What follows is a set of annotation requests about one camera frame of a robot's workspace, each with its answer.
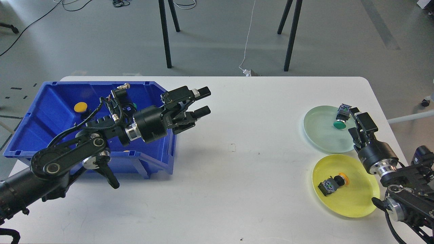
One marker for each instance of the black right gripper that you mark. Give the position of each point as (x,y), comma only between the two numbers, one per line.
(377,157)

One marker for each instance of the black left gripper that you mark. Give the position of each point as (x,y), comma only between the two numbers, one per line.
(153,122)

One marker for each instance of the yellow push button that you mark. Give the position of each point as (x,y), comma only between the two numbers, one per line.
(83,109)
(332,184)

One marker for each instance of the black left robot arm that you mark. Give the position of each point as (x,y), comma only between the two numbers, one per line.
(86,145)

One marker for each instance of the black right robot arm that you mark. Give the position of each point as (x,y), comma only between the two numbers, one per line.
(408,196)

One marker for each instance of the pale green plate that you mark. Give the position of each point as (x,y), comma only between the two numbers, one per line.
(318,126)

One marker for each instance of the yellow plate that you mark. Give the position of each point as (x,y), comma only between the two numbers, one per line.
(351,200)

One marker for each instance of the blue plastic bin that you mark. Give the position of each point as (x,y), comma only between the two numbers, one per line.
(52,112)

